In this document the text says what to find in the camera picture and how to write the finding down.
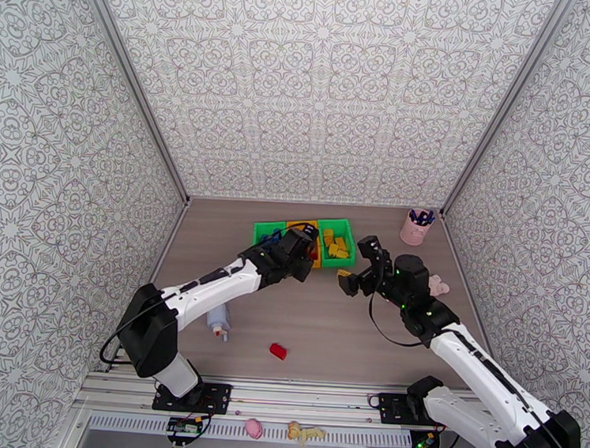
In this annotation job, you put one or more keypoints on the yellow lego brick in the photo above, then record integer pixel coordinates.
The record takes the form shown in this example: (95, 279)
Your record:
(343, 254)
(328, 233)
(332, 250)
(345, 273)
(340, 242)

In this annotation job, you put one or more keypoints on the blue lego brick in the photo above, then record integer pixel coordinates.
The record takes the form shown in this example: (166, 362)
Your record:
(267, 239)
(277, 232)

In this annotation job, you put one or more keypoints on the pink plush toy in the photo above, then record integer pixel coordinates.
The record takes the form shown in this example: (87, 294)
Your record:
(440, 285)

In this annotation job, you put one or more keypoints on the yellow plastic bin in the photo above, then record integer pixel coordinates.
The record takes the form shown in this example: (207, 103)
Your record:
(295, 225)

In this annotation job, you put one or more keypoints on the pink pen cup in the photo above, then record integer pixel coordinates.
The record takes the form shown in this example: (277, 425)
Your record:
(415, 234)

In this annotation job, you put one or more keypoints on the blue pen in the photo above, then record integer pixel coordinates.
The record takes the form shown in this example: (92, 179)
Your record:
(414, 217)
(427, 218)

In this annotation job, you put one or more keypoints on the pale blue glue bottle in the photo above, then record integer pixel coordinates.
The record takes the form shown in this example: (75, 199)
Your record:
(218, 320)

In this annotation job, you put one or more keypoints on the yellow rubber toy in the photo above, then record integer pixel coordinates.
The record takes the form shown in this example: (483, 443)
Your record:
(304, 432)

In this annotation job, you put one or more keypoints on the small green circuit board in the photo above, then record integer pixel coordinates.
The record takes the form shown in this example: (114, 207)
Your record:
(426, 443)
(185, 426)

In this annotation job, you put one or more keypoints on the pink ball toy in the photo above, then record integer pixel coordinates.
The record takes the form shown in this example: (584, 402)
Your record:
(253, 428)

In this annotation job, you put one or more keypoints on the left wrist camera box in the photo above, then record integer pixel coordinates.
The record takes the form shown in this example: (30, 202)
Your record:
(301, 245)

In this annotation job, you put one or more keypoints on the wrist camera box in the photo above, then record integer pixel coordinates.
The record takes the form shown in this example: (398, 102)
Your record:
(372, 249)
(301, 245)

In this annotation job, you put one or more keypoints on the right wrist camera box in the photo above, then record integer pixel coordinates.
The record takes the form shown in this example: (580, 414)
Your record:
(372, 249)

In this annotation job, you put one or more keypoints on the aluminium side rail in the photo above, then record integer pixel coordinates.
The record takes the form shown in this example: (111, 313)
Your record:
(454, 249)
(173, 234)

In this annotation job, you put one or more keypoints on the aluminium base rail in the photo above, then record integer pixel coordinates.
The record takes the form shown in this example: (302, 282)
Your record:
(305, 399)

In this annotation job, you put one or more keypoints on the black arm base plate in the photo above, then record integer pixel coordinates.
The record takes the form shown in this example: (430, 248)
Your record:
(389, 409)
(216, 399)

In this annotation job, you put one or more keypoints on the aluminium corner post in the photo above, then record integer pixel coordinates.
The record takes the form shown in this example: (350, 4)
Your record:
(502, 108)
(137, 89)

